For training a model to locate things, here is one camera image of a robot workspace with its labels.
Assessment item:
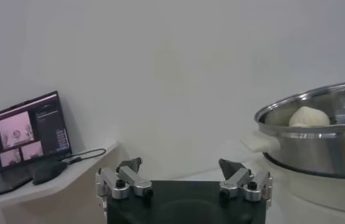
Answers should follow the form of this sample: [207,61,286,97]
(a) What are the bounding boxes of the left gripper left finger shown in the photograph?
[95,156,154,200]

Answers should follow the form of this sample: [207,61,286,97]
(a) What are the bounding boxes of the stainless steel steamer basket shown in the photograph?
[241,78,345,180]

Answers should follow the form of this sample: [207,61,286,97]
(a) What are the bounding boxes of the cream electric cooking pot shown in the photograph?
[259,152,345,224]

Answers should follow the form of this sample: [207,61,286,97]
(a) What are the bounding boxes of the black laptop pink windows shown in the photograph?
[0,90,73,201]

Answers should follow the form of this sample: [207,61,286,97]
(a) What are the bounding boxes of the white steamed baozi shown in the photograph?
[288,105,332,128]

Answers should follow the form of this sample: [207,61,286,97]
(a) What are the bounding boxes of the white side table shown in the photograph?
[0,141,122,224]

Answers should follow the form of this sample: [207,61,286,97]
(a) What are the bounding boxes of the thin black laptop cable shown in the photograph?
[60,148,107,166]

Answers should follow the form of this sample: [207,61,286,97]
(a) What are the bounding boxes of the black computer mouse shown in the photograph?
[31,160,69,186]

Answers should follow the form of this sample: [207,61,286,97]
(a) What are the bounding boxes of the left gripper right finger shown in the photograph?
[218,158,273,202]

